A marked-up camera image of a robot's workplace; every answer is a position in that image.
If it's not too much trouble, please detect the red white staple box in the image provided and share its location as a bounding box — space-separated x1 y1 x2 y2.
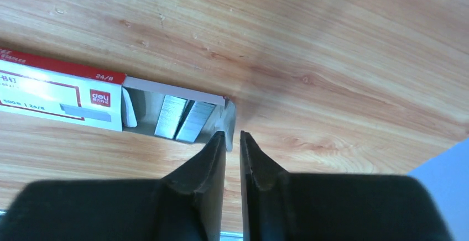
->
1 48 236 151

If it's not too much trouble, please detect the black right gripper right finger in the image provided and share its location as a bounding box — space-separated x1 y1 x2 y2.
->
240 132 453 240

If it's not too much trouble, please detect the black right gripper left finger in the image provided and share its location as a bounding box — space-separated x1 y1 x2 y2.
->
1 131 226 240

